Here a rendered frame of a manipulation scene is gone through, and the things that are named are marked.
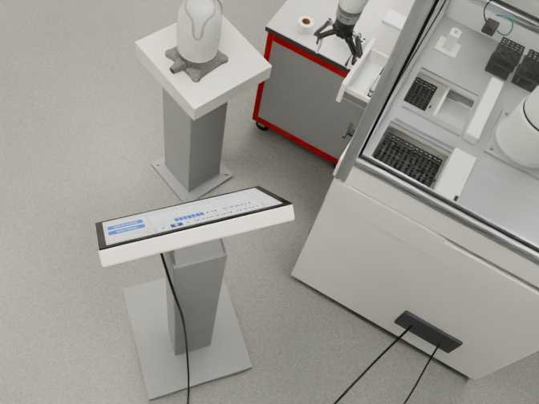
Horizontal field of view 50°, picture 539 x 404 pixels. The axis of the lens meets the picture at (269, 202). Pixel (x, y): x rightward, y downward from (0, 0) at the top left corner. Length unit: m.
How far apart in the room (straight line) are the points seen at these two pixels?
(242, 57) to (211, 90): 0.21
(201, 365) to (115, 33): 1.99
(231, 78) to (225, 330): 1.10
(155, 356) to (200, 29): 1.36
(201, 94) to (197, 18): 0.29
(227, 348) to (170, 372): 0.26
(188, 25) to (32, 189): 1.29
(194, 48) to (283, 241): 1.12
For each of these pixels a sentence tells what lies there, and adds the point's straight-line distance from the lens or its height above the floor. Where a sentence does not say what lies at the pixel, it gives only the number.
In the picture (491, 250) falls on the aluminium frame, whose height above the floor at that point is 1.00.
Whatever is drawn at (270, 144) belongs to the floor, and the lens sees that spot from 3.12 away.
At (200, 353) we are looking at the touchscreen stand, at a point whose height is 0.04.
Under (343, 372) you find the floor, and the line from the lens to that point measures 2.70.
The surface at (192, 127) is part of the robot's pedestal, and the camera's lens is 2.45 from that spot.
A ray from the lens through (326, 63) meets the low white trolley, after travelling 2.57.
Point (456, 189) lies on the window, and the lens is 1.78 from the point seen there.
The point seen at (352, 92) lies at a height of 0.89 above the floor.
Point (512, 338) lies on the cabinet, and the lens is 2.38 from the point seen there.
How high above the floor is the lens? 2.54
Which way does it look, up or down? 60 degrees down
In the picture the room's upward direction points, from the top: 16 degrees clockwise
